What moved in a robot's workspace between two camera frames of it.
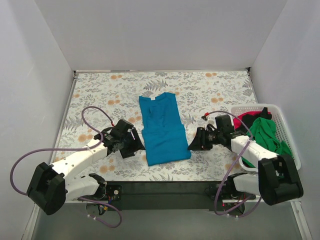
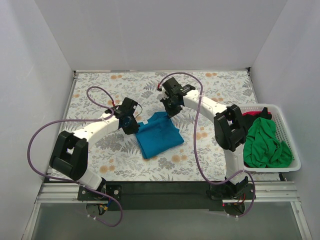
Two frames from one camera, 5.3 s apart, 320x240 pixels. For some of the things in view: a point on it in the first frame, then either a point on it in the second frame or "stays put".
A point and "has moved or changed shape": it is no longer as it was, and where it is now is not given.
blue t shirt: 164,135 has moved or changed shape
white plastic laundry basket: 283,131 stays put
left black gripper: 129,146 → 132,124
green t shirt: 264,130 stays put
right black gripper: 202,139 → 172,109
